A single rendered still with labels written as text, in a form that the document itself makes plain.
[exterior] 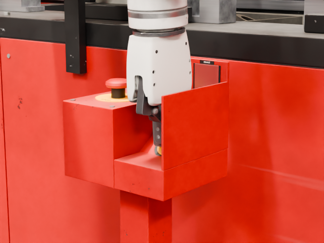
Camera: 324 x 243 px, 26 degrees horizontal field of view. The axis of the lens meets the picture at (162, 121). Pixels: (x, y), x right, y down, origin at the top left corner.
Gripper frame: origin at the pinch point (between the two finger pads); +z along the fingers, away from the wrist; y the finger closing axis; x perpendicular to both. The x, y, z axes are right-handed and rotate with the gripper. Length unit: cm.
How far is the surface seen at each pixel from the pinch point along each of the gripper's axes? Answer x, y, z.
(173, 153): 4.9, 4.1, 1.1
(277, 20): -146, -285, 32
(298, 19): -143, -306, 34
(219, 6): -11.7, -32.2, -14.1
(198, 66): -0.3, -9.6, -8.1
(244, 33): 1.6, -19.9, -11.7
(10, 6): -72, -32, -12
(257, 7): -19, -58, -10
